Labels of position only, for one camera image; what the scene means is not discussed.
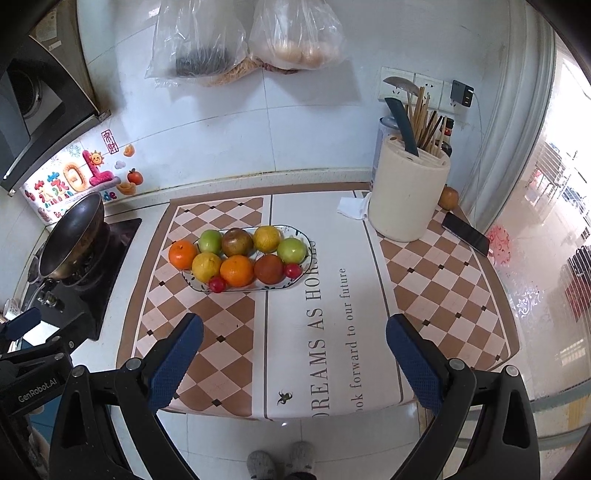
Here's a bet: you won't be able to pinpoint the white wall sockets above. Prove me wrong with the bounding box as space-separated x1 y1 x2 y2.
379 67 474 116

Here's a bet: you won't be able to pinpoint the red window sticker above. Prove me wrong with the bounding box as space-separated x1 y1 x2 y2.
487 224 511 266

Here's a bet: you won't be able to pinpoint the black range hood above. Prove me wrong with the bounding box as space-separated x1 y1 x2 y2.
0 0 112 195

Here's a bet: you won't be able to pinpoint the colourful wall stickers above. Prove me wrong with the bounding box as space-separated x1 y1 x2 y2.
23 129 144 227

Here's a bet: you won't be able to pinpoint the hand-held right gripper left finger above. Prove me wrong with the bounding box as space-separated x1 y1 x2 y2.
48 312 205 480

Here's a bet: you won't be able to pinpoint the checked printed table mat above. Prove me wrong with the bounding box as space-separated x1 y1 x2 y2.
117 182 522 421

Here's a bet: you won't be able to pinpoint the yellow citrus fruit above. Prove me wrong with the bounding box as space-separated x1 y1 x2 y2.
191 252 223 283
253 226 283 254

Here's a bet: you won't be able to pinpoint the black plug charger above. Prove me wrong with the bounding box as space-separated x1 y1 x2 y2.
451 79 474 108

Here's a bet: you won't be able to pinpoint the person's left forearm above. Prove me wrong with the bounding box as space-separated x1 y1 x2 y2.
28 429 50 480

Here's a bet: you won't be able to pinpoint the dark handled knife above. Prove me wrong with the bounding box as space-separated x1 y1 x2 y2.
385 97 419 158

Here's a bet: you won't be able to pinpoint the grey slipper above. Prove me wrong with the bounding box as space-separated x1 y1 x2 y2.
286 440 317 476
247 450 278 480

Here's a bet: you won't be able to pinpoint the orange-brown round fruit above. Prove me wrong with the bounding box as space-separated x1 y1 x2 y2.
438 185 460 212

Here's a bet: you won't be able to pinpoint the black smartphone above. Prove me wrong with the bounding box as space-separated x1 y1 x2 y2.
441 211 491 256

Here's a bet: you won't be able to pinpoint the clear plastic bag pale contents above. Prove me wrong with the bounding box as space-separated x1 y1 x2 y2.
249 0 347 75

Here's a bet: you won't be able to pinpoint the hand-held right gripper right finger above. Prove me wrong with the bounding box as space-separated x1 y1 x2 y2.
385 314 541 480

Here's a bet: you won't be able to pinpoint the green apple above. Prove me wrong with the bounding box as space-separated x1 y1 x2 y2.
277 237 308 264
199 229 224 254

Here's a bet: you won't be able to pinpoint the white charger cable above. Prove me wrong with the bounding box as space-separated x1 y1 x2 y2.
471 95 486 222

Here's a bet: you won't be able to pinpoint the floral oval plate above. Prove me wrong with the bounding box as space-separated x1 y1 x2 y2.
181 224 313 292

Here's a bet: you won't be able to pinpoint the small bright orange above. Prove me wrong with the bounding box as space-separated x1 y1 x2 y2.
220 255 256 288
168 240 199 271

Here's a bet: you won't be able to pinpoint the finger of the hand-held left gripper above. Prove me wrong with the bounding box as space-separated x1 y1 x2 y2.
7 318 90 364
0 307 42 342

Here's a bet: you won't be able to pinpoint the large dark orange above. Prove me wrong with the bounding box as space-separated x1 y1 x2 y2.
254 254 286 284

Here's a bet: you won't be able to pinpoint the bundle of wooden chopsticks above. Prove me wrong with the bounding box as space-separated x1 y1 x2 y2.
406 85 446 158

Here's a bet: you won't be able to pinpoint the metal ladle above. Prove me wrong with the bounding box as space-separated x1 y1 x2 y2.
383 76 419 104

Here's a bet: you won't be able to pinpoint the cream round knife block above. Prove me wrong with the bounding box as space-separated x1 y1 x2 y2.
368 134 451 243

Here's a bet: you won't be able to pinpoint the dark sauce bottle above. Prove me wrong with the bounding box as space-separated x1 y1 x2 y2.
441 117 455 158

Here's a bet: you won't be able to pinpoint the white cloth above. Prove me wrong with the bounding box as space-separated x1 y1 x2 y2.
335 194 372 220

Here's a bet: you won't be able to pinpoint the metal can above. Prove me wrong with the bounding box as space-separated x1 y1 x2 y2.
372 115 398 185

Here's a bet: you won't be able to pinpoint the black wok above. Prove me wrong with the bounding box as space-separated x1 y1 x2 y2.
38 191 106 281

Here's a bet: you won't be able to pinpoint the black gas stove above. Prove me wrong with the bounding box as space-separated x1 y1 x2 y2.
25 217 142 342

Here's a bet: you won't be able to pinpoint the clear plastic bag dark contents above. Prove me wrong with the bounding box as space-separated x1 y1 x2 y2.
145 0 250 88

